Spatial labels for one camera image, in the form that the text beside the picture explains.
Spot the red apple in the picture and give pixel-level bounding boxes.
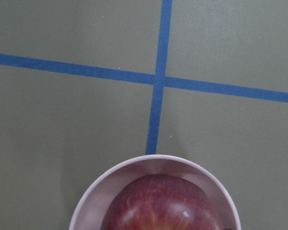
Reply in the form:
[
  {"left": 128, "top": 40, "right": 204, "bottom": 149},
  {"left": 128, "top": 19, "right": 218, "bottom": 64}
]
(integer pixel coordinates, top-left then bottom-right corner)
[{"left": 100, "top": 174, "right": 224, "bottom": 230}]

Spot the pink bowl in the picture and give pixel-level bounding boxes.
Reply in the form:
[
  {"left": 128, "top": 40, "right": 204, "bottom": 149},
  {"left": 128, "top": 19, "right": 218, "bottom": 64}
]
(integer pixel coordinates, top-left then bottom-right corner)
[{"left": 69, "top": 154, "right": 241, "bottom": 230}]

